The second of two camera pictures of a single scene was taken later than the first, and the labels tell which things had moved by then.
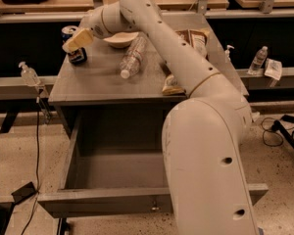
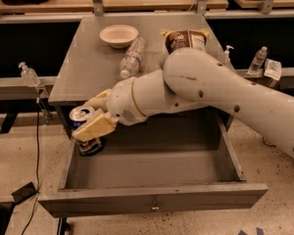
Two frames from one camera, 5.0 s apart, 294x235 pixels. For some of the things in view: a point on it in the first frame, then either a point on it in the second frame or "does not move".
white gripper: x=95 y=25 to x=122 y=101
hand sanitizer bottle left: x=28 y=74 does not move
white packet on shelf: x=273 y=69 does not move
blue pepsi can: x=78 y=56 to x=77 y=117
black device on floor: x=24 y=192 does not move
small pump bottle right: x=227 y=52 does not move
